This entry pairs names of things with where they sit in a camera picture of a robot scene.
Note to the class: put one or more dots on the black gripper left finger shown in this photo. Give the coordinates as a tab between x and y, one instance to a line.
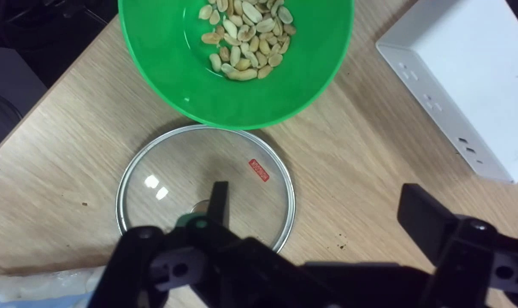
218	208

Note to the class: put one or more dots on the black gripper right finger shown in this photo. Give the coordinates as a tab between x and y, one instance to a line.
423	220

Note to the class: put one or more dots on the clear glass pot lid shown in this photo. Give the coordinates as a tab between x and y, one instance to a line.
174	172

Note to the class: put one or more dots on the green plastic bowl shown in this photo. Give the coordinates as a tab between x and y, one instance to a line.
174	69

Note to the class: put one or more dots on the white power box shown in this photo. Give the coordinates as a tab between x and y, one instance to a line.
474	80

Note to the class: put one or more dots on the pile of peanuts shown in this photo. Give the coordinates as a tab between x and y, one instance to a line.
247	40

